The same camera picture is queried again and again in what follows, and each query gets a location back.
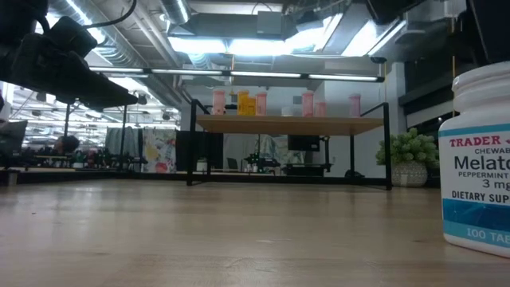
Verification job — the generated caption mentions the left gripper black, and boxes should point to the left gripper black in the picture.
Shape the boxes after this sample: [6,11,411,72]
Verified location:
[10,33,139,113]

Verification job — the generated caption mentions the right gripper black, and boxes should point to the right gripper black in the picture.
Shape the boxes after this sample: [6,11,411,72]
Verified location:
[366,0,427,25]

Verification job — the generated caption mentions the grey hanging cloth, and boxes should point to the grey hanging cloth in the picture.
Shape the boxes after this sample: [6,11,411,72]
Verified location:
[105,126,141,160]

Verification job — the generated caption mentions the colourful patterned cloth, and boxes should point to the colourful patterned cloth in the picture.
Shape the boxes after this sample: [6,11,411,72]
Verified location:
[142,128,178,174]

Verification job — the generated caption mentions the black tilted monitor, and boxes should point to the black tilted monitor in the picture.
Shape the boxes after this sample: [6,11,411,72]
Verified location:
[0,120,29,153]

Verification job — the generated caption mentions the black partition panel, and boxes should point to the black partition panel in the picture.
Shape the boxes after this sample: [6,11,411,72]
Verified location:
[175,130,224,171]

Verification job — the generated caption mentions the grey ventilation box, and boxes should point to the grey ventilation box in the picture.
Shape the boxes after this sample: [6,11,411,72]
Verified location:
[257,10,286,39]

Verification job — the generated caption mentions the green succulent plant in pot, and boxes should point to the green succulent plant in pot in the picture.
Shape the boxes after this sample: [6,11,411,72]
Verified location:
[375,127,441,188]

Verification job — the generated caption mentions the long LED light strip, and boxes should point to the long LED light strip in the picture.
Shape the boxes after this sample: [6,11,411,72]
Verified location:
[89,65,386,84]

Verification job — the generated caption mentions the small black monitor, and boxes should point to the small black monitor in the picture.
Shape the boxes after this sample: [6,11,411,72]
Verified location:
[287,134,321,152]

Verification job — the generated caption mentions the white melatonin supplement bottle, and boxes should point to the white melatonin supplement bottle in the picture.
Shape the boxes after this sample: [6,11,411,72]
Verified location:
[437,60,510,259]

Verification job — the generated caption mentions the long silver ribbed duct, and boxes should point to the long silver ribbed duct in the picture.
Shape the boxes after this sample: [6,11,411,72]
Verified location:
[47,0,188,111]

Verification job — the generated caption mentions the black metal rack frame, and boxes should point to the black metal rack frame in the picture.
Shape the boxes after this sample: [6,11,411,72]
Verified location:
[62,101,128,159]

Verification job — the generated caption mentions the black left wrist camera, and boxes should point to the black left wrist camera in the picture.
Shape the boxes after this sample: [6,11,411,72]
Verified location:
[47,15,99,59]

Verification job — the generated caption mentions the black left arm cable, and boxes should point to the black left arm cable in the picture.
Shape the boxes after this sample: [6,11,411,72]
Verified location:
[81,0,139,29]

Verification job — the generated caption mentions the black aluminium rig frame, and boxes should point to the black aluminium rig frame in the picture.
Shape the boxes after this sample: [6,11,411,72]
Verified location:
[0,170,394,187]

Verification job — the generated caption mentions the silver round ventilation duct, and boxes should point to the silver round ventilation duct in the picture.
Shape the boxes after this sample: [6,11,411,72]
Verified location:
[159,0,192,26]

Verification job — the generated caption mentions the wooden shelf black metal frame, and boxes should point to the wooden shelf black metal frame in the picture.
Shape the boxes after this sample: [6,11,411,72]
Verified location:
[186,98,394,191]

